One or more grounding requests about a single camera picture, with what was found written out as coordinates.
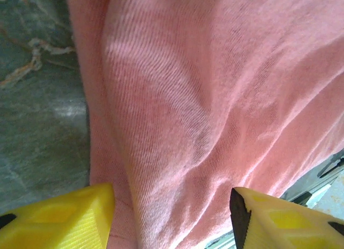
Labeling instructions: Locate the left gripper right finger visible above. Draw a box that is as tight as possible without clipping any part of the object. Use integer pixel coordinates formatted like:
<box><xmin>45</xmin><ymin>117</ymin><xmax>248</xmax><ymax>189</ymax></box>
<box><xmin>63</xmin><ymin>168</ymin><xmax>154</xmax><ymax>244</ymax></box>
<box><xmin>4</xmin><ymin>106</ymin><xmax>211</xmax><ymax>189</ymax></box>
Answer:
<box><xmin>230</xmin><ymin>186</ymin><xmax>344</xmax><ymax>249</ymax></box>

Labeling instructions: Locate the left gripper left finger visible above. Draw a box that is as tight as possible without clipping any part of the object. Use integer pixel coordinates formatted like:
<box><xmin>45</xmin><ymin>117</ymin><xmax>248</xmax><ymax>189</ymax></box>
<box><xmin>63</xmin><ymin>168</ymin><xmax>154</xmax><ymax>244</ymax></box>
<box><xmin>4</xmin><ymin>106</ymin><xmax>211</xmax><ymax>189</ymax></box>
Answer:
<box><xmin>0</xmin><ymin>182</ymin><xmax>116</xmax><ymax>249</ymax></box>

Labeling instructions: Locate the pink t-shirt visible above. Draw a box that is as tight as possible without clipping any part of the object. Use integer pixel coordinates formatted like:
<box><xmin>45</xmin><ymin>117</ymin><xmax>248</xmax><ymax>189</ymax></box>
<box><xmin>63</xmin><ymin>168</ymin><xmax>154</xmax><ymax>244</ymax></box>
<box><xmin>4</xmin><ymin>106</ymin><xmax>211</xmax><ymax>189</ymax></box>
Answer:
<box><xmin>64</xmin><ymin>0</ymin><xmax>344</xmax><ymax>249</ymax></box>

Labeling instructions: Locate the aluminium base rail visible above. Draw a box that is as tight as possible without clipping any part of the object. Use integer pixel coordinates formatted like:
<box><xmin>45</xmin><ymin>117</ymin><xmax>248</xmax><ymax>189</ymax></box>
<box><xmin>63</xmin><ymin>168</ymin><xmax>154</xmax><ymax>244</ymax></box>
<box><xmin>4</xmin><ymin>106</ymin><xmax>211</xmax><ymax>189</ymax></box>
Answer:
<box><xmin>279</xmin><ymin>149</ymin><xmax>344</xmax><ymax>207</ymax></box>

